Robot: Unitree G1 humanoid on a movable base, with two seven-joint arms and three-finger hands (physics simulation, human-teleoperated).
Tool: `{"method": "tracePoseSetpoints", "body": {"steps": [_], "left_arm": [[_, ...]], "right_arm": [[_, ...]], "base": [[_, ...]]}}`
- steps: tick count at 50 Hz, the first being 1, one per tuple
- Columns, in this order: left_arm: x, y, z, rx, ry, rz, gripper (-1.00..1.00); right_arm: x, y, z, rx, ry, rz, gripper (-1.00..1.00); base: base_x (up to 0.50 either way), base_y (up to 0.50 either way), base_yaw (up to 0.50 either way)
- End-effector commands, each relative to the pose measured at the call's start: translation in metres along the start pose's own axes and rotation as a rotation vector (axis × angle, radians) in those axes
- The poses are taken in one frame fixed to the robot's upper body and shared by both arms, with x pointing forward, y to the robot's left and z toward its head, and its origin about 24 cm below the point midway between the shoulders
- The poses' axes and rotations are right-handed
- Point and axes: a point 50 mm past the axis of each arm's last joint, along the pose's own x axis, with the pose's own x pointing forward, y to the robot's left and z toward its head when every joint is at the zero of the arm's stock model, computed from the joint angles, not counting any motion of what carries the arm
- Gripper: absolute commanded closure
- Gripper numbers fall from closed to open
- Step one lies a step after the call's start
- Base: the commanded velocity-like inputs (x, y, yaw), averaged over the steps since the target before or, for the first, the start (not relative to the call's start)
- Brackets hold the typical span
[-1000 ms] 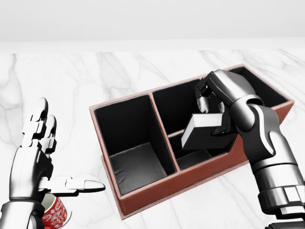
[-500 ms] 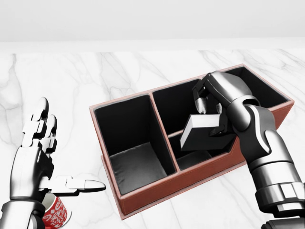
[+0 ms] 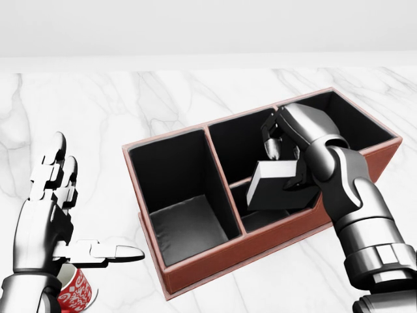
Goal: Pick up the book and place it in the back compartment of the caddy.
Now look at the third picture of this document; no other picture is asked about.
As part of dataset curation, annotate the black book with white pages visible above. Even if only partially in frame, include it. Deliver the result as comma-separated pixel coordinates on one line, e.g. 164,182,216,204
246,158,322,211

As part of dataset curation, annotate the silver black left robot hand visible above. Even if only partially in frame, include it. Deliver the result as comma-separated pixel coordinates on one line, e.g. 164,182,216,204
12,131,145,274

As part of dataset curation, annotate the red-brown desk caddy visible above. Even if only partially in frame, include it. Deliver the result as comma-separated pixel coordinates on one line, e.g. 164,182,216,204
122,86,403,301

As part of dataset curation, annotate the red white patterned mug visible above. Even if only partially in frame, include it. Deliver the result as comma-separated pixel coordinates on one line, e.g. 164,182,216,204
55,263,99,312

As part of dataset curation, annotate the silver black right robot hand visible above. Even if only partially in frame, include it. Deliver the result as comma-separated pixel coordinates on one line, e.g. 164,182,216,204
260,102,348,192

